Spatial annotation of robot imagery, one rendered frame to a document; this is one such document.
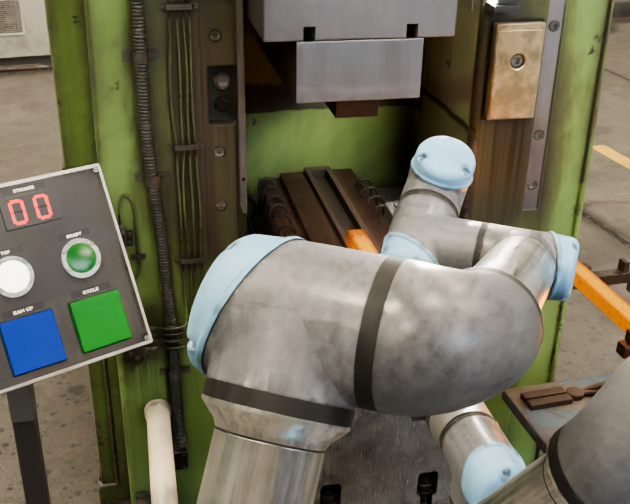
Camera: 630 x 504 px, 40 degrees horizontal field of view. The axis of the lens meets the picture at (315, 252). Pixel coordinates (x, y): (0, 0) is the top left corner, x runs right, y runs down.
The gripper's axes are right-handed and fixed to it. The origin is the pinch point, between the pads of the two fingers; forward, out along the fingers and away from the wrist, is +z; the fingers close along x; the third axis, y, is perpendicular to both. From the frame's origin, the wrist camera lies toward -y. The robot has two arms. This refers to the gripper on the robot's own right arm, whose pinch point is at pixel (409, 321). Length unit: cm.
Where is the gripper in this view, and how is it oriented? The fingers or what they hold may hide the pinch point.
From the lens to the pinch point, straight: 127.6
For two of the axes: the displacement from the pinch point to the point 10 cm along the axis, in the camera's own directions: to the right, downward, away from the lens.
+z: -2.1, -4.3, 8.8
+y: -0.1, 9.0, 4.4
